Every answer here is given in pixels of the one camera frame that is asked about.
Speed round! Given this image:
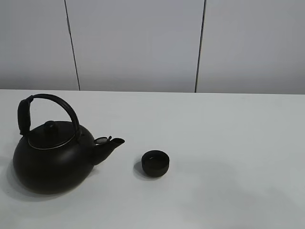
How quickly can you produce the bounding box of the small black teacup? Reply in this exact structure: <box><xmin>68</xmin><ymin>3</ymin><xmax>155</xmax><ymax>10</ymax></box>
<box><xmin>141</xmin><ymin>150</ymin><xmax>170</xmax><ymax>177</ymax></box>

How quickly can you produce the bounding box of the black round kettle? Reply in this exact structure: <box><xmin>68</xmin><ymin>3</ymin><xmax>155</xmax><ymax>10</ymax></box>
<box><xmin>12</xmin><ymin>94</ymin><xmax>125</xmax><ymax>194</ymax></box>

